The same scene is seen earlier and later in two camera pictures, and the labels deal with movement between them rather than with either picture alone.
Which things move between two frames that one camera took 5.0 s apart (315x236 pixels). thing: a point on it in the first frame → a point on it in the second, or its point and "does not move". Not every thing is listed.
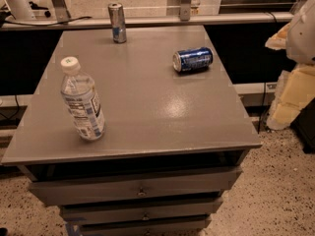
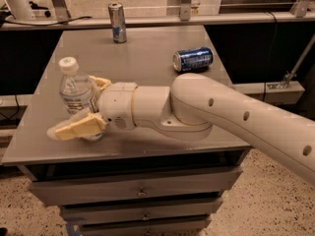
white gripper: (302, 36) → (117, 104)
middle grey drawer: (91, 213) does not move
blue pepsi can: (193, 58) does not move
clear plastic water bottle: (79, 92) does not move
